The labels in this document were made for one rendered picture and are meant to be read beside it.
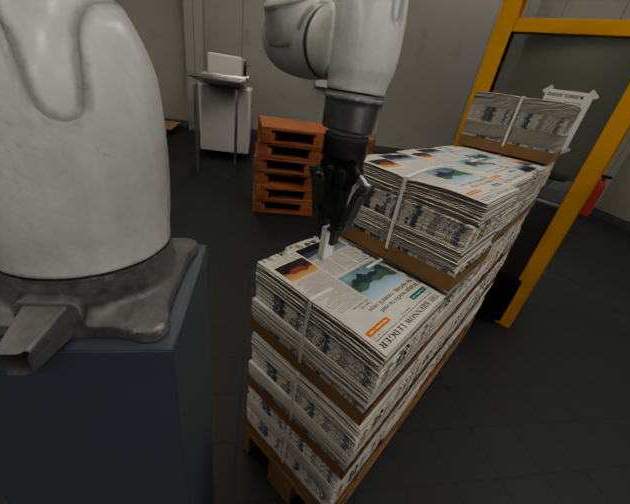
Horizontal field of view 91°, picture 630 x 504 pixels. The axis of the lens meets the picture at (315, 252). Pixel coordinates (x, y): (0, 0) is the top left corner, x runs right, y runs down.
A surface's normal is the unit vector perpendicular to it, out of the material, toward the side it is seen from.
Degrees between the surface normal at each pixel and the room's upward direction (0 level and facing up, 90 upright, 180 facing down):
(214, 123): 90
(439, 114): 90
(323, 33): 89
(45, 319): 7
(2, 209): 90
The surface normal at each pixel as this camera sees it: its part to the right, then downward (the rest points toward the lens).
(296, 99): 0.14, 0.51
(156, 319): 0.32, -0.78
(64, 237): 0.40, 0.53
